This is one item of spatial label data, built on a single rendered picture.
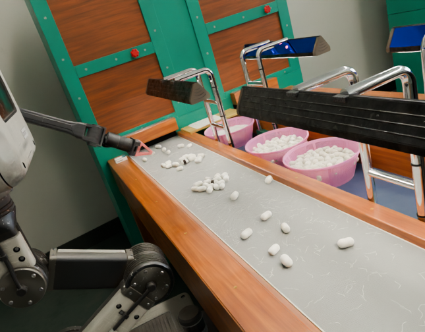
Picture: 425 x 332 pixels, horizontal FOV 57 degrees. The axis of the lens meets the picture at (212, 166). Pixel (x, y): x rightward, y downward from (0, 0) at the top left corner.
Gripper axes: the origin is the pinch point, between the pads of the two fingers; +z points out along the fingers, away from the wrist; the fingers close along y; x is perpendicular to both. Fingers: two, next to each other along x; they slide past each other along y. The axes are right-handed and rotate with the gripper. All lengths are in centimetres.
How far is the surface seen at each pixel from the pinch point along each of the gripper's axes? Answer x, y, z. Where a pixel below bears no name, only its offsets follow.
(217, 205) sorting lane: 5, -49, 12
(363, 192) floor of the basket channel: -15, -73, 47
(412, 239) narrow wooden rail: -9, -106, 29
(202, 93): -28.7, -30.0, 1.6
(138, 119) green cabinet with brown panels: -11, 50, 3
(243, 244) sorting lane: 9, -76, 9
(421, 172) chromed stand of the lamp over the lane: -23, -105, 25
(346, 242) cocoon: -3, -97, 21
